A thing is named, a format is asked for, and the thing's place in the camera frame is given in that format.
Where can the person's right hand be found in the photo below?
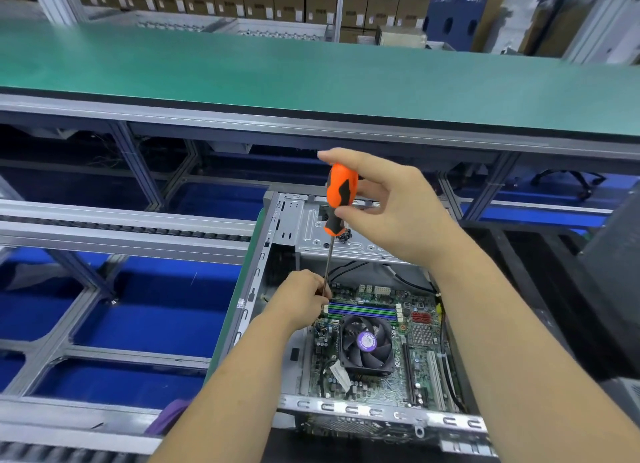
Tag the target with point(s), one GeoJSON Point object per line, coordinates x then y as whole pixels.
{"type": "Point", "coordinates": [400, 213]}

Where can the person's left hand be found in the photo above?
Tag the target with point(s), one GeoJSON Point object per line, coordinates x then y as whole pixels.
{"type": "Point", "coordinates": [298, 300]}

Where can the grey metal computer case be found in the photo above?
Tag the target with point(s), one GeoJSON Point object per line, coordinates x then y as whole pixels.
{"type": "Point", "coordinates": [285, 243]}

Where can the black CPU cooler fan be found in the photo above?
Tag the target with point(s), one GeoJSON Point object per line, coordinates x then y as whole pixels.
{"type": "Point", "coordinates": [367, 346]}

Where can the green motherboard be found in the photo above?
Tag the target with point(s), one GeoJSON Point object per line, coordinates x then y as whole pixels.
{"type": "Point", "coordinates": [420, 363]}

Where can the person's left forearm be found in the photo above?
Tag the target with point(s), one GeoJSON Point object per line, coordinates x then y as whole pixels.
{"type": "Point", "coordinates": [225, 403]}

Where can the person's right forearm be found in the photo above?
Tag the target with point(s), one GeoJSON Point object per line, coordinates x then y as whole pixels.
{"type": "Point", "coordinates": [535, 368]}

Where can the green conveyor belt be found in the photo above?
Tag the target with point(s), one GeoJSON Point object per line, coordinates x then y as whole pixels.
{"type": "Point", "coordinates": [200, 73]}

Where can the grey power supply unit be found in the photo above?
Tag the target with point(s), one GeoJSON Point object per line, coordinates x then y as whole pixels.
{"type": "Point", "coordinates": [625, 403]}

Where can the grey flat metal rail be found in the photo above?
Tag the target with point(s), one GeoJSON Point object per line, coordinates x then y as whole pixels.
{"type": "Point", "coordinates": [110, 228]}

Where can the grey roller conveyor rail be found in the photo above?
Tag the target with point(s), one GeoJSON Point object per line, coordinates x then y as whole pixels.
{"type": "Point", "coordinates": [70, 428]}

